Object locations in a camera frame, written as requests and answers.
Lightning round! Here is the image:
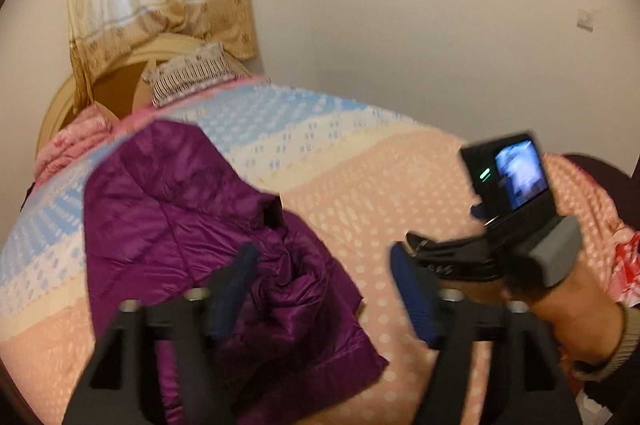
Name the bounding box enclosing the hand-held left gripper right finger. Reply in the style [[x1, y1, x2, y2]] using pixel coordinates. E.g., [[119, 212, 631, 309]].
[[390, 241, 583, 425]]

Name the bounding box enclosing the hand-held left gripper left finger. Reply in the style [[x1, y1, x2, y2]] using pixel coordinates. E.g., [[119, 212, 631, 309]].
[[62, 242, 261, 425]]

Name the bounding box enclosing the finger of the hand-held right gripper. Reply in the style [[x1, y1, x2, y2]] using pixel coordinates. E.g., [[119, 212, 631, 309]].
[[404, 230, 501, 282]]

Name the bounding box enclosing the purple puffer jacket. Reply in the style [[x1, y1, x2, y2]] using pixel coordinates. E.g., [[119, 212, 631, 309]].
[[82, 120, 391, 425]]

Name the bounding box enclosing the person's right forearm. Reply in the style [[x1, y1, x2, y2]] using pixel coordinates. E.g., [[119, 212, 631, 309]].
[[570, 302, 640, 425]]

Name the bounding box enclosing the person's right hand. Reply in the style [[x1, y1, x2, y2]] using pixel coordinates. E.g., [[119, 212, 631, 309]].
[[502, 262, 627, 368]]

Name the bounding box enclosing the dark rounded furniture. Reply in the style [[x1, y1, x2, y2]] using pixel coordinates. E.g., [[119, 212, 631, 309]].
[[559, 152, 637, 188]]

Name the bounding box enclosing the bed with patterned quilt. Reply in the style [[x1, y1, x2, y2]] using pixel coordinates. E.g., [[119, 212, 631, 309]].
[[0, 78, 640, 425]]

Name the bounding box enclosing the patterned pillow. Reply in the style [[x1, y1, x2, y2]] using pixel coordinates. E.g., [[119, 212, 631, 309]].
[[141, 41, 238, 107]]

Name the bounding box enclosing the pink folded quilt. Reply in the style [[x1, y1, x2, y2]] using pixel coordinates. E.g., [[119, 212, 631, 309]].
[[34, 104, 123, 183]]

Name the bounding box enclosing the beige wooden headboard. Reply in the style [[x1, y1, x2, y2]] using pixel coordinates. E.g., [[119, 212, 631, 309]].
[[37, 32, 251, 156]]

